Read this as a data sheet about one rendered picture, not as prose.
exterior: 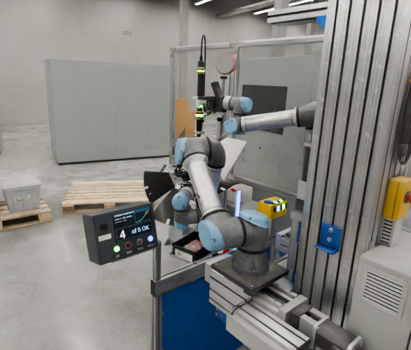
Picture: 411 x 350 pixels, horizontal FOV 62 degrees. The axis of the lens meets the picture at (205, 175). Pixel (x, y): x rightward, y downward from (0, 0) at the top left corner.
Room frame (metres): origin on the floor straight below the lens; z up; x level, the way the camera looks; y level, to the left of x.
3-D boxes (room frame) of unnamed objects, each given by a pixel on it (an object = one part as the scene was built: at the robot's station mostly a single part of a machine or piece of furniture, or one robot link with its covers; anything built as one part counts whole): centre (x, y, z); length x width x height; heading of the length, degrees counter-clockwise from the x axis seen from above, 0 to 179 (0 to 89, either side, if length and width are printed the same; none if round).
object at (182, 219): (1.60, 0.10, 1.08); 0.11 x 0.08 x 0.11; 113
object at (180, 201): (1.59, 0.11, 1.17); 0.11 x 0.08 x 0.09; 169
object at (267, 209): (1.93, -0.41, 1.02); 0.16 x 0.10 x 0.11; 132
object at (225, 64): (2.70, -0.12, 1.88); 0.16 x 0.07 x 0.16; 77
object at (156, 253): (1.38, 0.21, 0.96); 0.03 x 0.03 x 0.20; 42
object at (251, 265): (1.22, -0.19, 1.09); 0.15 x 0.15 x 0.10
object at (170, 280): (1.67, -0.11, 0.82); 0.90 x 0.04 x 0.08; 132
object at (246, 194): (2.53, -0.26, 0.92); 0.17 x 0.16 x 0.11; 132
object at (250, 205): (2.45, -0.29, 0.85); 0.36 x 0.24 x 0.03; 42
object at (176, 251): (1.74, 0.04, 0.85); 0.22 x 0.17 x 0.07; 146
